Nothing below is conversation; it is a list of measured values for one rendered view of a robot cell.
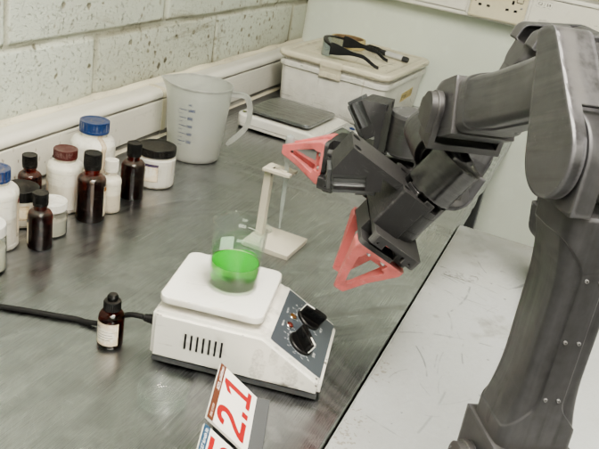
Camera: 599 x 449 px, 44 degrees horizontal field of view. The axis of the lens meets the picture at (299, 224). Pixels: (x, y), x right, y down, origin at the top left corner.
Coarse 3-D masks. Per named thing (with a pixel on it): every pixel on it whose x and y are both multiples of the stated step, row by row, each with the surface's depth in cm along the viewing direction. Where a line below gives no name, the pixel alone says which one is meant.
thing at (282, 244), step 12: (264, 168) 112; (276, 168) 114; (264, 180) 114; (264, 192) 115; (264, 204) 115; (264, 216) 116; (276, 228) 121; (276, 240) 117; (288, 240) 118; (300, 240) 119; (264, 252) 114; (276, 252) 113; (288, 252) 114
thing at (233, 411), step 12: (228, 372) 80; (228, 384) 78; (240, 384) 80; (228, 396) 77; (240, 396) 79; (252, 396) 81; (216, 408) 74; (228, 408) 75; (240, 408) 77; (216, 420) 72; (228, 420) 74; (240, 420) 76; (228, 432) 73; (240, 432) 74; (240, 444) 73
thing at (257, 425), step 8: (216, 376) 78; (224, 376) 79; (256, 400) 81; (264, 400) 81; (208, 408) 73; (256, 408) 80; (264, 408) 80; (256, 416) 79; (264, 416) 79; (216, 424) 72; (248, 424) 77; (256, 424) 77; (264, 424) 78; (216, 432) 74; (224, 432) 72; (248, 432) 76; (256, 432) 76; (264, 432) 76; (224, 440) 74; (232, 440) 73; (248, 440) 75; (256, 440) 75; (240, 448) 73; (248, 448) 74; (256, 448) 74
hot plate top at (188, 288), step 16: (192, 256) 91; (208, 256) 92; (176, 272) 87; (192, 272) 87; (272, 272) 91; (176, 288) 83; (192, 288) 84; (208, 288) 85; (272, 288) 87; (176, 304) 81; (192, 304) 81; (208, 304) 81; (224, 304) 82; (240, 304) 83; (256, 304) 83; (240, 320) 81; (256, 320) 81
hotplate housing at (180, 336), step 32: (288, 288) 92; (160, 320) 82; (192, 320) 82; (224, 320) 82; (160, 352) 84; (192, 352) 83; (224, 352) 82; (256, 352) 81; (256, 384) 84; (288, 384) 82; (320, 384) 82
